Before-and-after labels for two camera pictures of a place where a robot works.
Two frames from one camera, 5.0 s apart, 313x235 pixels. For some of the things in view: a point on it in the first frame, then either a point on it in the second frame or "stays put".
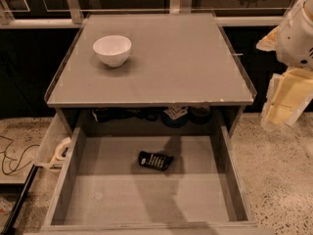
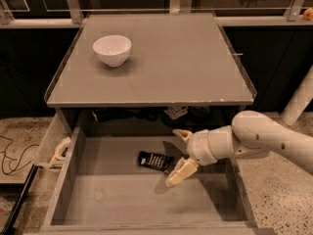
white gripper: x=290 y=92 → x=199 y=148
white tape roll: x=61 y=151 stays put
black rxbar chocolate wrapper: x=155 y=161 stays put
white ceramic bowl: x=113 y=50 stays put
